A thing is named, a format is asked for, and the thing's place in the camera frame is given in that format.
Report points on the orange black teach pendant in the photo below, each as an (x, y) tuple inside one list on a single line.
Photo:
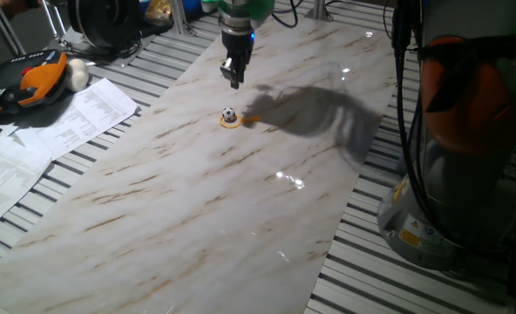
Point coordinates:
[(27, 80)]

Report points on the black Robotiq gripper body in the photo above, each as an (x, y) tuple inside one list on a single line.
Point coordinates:
[(238, 43)]

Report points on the aluminium profile post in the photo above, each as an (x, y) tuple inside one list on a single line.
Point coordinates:
[(319, 9), (180, 17)]

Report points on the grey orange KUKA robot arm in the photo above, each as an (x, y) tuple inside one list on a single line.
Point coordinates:
[(463, 196)]

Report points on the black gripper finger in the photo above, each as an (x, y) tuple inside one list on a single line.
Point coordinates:
[(228, 70), (239, 72)]

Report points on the printed white paper sheet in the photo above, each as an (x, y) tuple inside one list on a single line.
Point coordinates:
[(81, 118), (3, 179)]

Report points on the gold foil bag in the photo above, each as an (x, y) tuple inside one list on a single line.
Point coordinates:
[(158, 12)]

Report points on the metal tripod leg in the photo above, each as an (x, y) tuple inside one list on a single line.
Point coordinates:
[(6, 26), (54, 22)]

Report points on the black round machine housing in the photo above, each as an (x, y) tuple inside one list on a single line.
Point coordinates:
[(103, 19)]

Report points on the marble pattern table sheet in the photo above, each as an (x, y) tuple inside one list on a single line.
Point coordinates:
[(205, 196)]

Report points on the cream white rounded object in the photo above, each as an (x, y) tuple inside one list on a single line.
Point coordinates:
[(77, 74)]

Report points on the small black white soccer ball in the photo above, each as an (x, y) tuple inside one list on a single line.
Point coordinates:
[(228, 114)]

